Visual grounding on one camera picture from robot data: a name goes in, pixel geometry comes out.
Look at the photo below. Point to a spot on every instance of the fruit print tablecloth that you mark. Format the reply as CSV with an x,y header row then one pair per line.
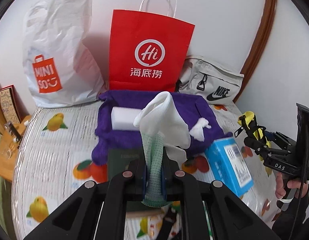
x,y
45,163

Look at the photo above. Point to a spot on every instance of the wooden nightstand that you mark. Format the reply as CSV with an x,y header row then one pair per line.
x,y
8,156

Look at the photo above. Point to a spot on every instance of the purple towel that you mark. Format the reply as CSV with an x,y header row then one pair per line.
x,y
190,108

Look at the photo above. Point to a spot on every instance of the blue tissue box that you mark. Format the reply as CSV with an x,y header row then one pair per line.
x,y
228,165

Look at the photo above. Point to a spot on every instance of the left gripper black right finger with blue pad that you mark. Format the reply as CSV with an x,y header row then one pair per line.
x,y
209,210

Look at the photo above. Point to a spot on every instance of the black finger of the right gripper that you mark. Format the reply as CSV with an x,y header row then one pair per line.
x,y
259,146

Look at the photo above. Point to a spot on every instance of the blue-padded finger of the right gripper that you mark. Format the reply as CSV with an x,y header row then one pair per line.
x,y
271,136

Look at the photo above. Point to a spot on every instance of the white tissue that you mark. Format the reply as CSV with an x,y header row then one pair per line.
x,y
197,130

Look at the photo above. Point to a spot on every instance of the dark gold tin box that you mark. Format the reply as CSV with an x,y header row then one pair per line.
x,y
118,161

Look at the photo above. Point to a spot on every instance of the white Miniso plastic bag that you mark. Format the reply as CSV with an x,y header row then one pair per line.
x,y
60,70

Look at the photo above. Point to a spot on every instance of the brown wooden door frame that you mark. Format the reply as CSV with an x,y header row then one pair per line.
x,y
259,44

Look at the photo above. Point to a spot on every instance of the yellow black mesh pouch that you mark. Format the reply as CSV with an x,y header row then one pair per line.
x,y
248,123

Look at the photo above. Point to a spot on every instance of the fruit print small packet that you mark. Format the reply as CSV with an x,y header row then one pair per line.
x,y
149,227

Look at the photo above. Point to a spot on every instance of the white sponge block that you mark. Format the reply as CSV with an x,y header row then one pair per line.
x,y
122,118

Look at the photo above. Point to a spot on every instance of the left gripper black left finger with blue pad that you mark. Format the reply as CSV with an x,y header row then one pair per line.
x,y
96,211

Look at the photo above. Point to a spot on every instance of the grey Nike waist bag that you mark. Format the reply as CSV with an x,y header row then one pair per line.
x,y
209,79

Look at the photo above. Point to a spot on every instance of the red Haidilao paper bag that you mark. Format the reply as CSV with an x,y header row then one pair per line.
x,y
147,50

